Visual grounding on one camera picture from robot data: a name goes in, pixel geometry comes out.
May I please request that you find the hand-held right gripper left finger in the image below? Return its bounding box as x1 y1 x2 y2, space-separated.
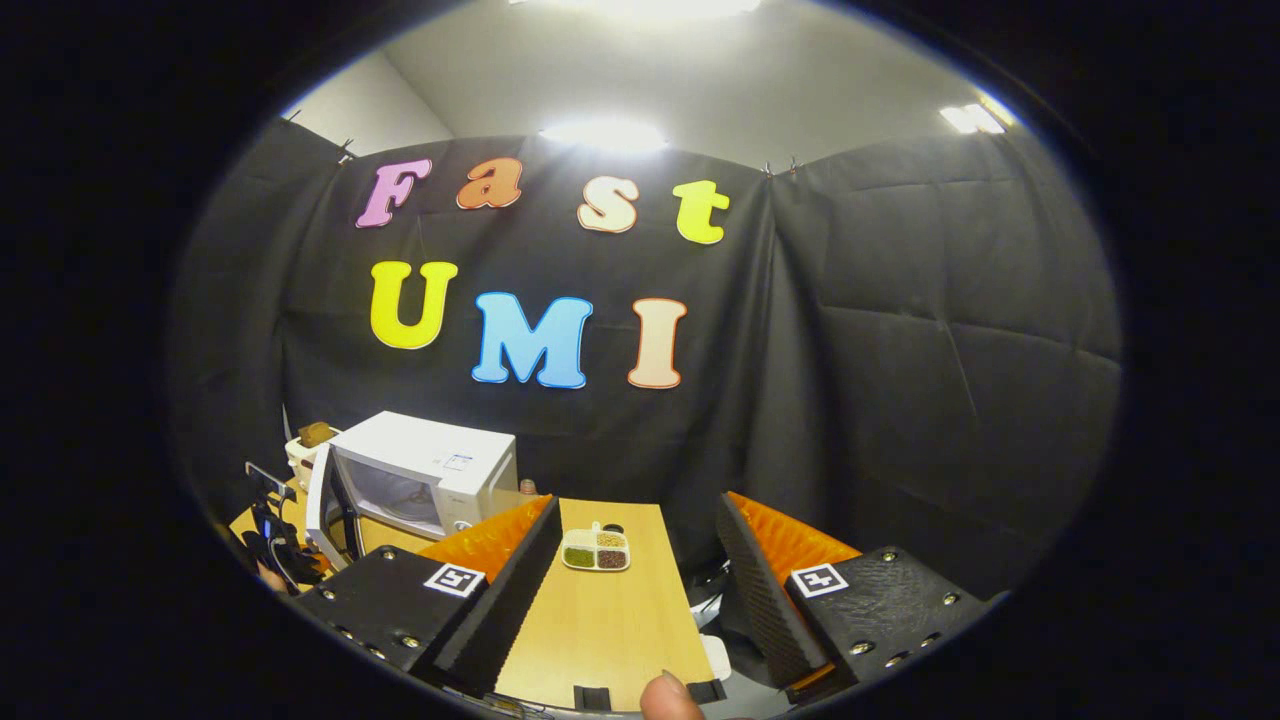
290 493 564 698

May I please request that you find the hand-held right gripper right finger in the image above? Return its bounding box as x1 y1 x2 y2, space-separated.
715 490 1006 706

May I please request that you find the white microwave oven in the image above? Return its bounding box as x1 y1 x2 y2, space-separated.
305 410 521 571

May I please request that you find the white plastic item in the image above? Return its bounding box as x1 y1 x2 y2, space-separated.
697 633 734 684

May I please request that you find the white toaster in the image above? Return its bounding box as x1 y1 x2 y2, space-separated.
285 432 341 493

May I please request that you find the divided plate of grains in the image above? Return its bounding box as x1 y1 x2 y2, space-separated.
560 522 633 573

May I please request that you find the black backdrop cloth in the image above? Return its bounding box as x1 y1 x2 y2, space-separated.
170 118 1123 601

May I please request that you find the ceiling light panel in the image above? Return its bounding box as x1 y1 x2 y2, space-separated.
510 0 763 17
938 98 1009 136
538 117 671 155

